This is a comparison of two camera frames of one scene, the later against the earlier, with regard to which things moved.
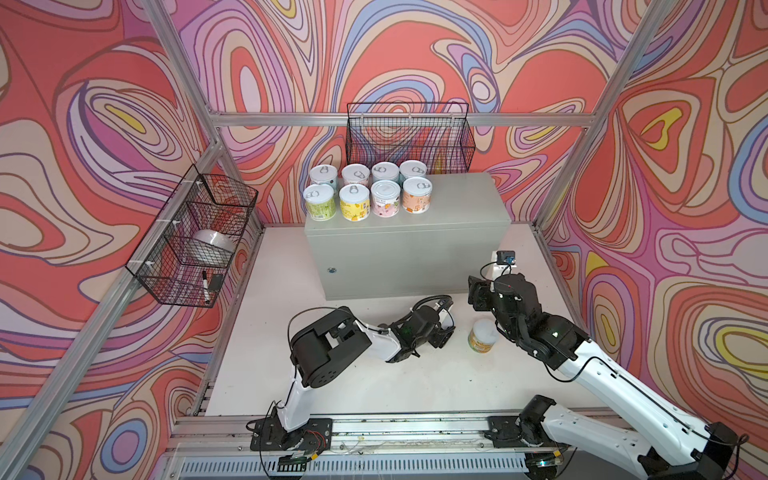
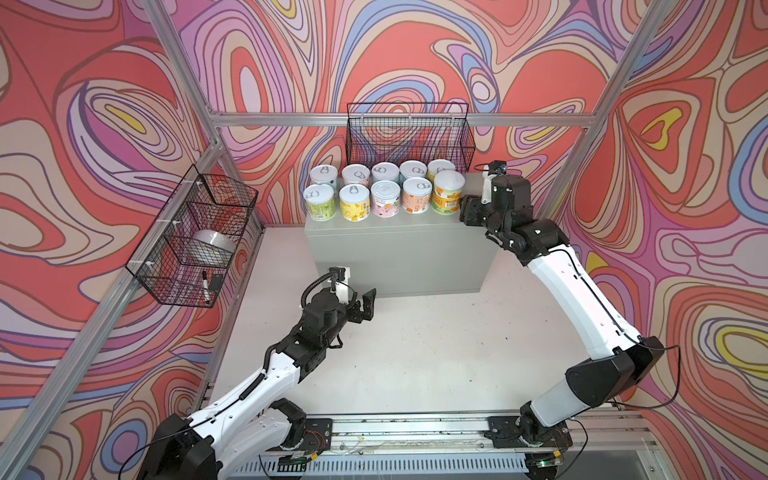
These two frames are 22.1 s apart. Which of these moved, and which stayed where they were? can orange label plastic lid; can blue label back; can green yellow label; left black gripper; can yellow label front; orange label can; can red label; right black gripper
Moved: left black gripper; can orange label plastic lid; right black gripper
Stayed: can green yellow label; can blue label back; orange label can; can red label; can yellow label front
